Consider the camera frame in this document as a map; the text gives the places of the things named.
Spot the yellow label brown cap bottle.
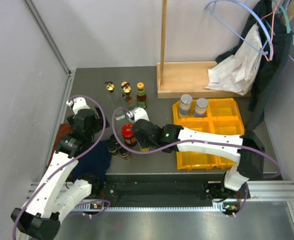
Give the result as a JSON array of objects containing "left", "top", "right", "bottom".
[{"left": 140, "top": 147, "right": 149, "bottom": 152}]

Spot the black cap spice jar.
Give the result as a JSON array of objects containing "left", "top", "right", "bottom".
[
  {"left": 109, "top": 134, "right": 121, "bottom": 149},
  {"left": 107, "top": 142, "right": 119, "bottom": 157},
  {"left": 119, "top": 147, "right": 131, "bottom": 161}
]

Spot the silver lid spice jar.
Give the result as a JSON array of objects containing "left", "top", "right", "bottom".
[
  {"left": 178, "top": 94, "right": 193, "bottom": 118},
  {"left": 193, "top": 98, "right": 208, "bottom": 118}
]

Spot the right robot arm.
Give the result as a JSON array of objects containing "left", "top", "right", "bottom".
[{"left": 126, "top": 108, "right": 264, "bottom": 198}]

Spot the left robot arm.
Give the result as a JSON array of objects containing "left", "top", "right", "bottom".
[{"left": 11, "top": 95, "right": 109, "bottom": 240}]

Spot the red lid jar left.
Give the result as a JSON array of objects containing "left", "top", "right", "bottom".
[{"left": 121, "top": 124, "right": 137, "bottom": 147}]

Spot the brown orange cloth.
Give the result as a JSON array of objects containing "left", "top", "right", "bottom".
[{"left": 45, "top": 123, "right": 71, "bottom": 170}]

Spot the black cap spice jar back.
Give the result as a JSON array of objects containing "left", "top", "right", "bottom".
[{"left": 109, "top": 134, "right": 121, "bottom": 149}]

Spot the clear bottle gold pourer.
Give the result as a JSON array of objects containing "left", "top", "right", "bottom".
[{"left": 105, "top": 81, "right": 122, "bottom": 111}]

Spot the red sauce bottle yellow cap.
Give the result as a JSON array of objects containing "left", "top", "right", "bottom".
[{"left": 137, "top": 82, "right": 147, "bottom": 109}]

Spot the clear bottle red label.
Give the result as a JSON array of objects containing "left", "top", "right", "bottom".
[{"left": 123, "top": 86, "right": 137, "bottom": 110}]

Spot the navy blue cloth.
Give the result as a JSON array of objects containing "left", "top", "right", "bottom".
[{"left": 71, "top": 140, "right": 112, "bottom": 183}]

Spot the yellow bin front left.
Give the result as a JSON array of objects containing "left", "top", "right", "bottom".
[{"left": 176, "top": 151, "right": 218, "bottom": 171}]

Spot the yellow bin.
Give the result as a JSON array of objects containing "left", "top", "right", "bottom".
[
  {"left": 207, "top": 98, "right": 241, "bottom": 119},
  {"left": 176, "top": 151, "right": 218, "bottom": 171},
  {"left": 216, "top": 156, "right": 236, "bottom": 170},
  {"left": 212, "top": 117, "right": 245, "bottom": 135},
  {"left": 174, "top": 118, "right": 214, "bottom": 134},
  {"left": 172, "top": 99, "right": 212, "bottom": 126}
]

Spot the yellow bin back left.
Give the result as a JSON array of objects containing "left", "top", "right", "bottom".
[{"left": 172, "top": 99, "right": 212, "bottom": 126}]

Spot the green bottle gold pourer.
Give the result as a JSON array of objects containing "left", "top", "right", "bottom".
[{"left": 121, "top": 81, "right": 130, "bottom": 98}]

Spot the yellow bin middle left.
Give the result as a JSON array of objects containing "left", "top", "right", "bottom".
[{"left": 174, "top": 118, "right": 214, "bottom": 134}]

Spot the yellow bin back right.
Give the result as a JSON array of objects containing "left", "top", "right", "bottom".
[{"left": 207, "top": 98, "right": 241, "bottom": 119}]

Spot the yellow bin front right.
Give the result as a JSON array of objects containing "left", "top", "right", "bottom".
[{"left": 216, "top": 156, "right": 236, "bottom": 170}]

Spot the yellow bin middle right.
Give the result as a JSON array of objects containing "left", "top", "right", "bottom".
[{"left": 212, "top": 117, "right": 245, "bottom": 135}]

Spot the white crumpled cloth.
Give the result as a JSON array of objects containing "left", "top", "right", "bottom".
[{"left": 206, "top": 23, "right": 262, "bottom": 96}]

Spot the wooden pole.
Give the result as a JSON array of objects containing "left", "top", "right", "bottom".
[{"left": 159, "top": 0, "right": 167, "bottom": 87}]

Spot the blue clothes hanger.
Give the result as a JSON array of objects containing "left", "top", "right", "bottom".
[{"left": 204, "top": 0, "right": 273, "bottom": 57}]

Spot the dark green jacket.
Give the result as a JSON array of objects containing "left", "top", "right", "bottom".
[{"left": 215, "top": 0, "right": 293, "bottom": 131}]

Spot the pink clothes hanger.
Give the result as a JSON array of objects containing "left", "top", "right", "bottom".
[{"left": 261, "top": 0, "right": 283, "bottom": 62}]

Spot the green clothes hanger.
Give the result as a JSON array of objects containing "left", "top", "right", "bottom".
[{"left": 272, "top": 0, "right": 291, "bottom": 34}]

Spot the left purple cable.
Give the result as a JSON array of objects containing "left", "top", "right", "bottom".
[{"left": 13, "top": 94, "right": 111, "bottom": 240}]

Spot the purple cable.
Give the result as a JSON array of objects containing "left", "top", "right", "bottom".
[
  {"left": 111, "top": 107, "right": 282, "bottom": 218},
  {"left": 13, "top": 94, "right": 111, "bottom": 240}
]

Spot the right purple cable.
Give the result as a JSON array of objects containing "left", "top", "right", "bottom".
[{"left": 111, "top": 107, "right": 282, "bottom": 218}]

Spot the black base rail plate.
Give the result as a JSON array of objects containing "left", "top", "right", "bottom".
[{"left": 93, "top": 180, "right": 246, "bottom": 207}]

